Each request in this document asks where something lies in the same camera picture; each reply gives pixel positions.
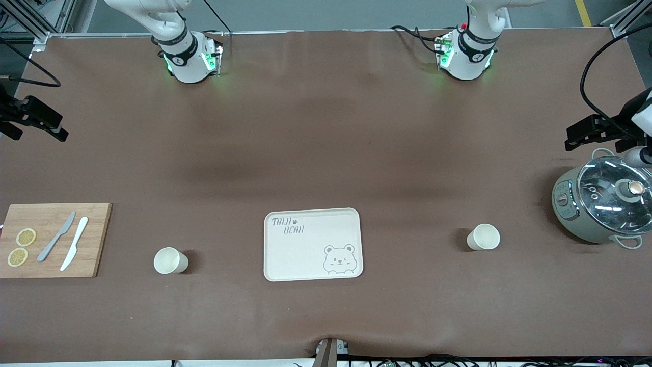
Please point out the grey mount bracket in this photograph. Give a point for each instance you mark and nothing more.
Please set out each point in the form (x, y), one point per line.
(330, 352)

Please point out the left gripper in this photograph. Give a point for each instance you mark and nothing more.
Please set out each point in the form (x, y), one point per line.
(613, 126)

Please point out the white plastic knife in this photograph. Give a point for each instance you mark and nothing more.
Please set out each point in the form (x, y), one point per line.
(74, 243)

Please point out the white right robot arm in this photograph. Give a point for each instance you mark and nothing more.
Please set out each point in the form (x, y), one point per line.
(186, 58)

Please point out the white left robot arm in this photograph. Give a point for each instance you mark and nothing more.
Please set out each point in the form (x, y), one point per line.
(466, 56)

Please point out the brown table cover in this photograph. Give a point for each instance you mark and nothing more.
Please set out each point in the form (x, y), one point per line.
(326, 153)

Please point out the aluminium frame profile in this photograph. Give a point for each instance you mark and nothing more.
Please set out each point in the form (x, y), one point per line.
(624, 20)
(38, 25)

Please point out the dried lemon slice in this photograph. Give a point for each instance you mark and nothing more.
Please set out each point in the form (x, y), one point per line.
(17, 257)
(26, 237)

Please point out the bamboo cutting board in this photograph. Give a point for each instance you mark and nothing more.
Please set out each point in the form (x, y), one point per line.
(51, 244)

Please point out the grey green electric cooker pot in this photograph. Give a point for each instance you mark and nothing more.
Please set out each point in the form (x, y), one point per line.
(565, 204)

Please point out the white IKEA cup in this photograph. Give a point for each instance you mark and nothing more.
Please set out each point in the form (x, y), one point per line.
(170, 261)
(484, 237)

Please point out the grey plastic knife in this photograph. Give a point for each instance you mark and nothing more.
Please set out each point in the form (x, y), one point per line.
(57, 236)

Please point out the cream bear print tray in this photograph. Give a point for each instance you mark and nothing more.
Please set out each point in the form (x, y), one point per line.
(305, 255)

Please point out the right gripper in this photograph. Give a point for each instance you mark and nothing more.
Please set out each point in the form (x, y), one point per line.
(11, 113)

